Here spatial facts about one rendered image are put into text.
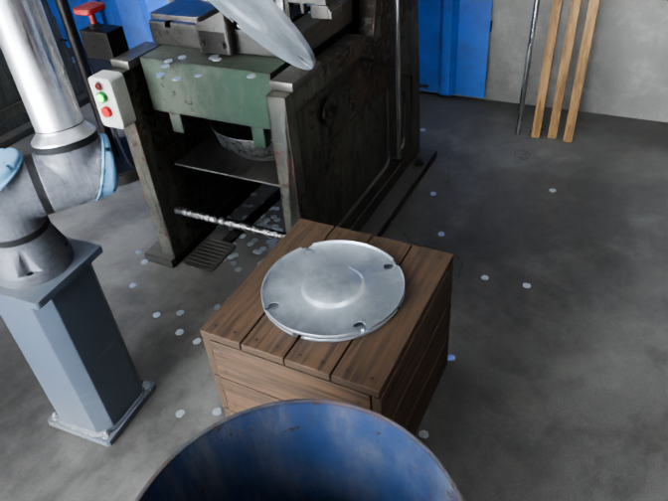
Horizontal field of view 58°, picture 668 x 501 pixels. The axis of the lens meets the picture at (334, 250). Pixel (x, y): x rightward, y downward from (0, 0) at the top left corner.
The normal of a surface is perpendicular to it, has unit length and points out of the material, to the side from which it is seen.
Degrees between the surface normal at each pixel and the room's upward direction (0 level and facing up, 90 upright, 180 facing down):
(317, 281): 0
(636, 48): 90
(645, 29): 90
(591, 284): 0
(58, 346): 90
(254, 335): 0
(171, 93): 90
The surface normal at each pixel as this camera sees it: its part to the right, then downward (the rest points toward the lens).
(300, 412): -0.03, 0.58
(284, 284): -0.07, -0.79
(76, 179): 0.40, 0.38
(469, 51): -0.44, 0.58
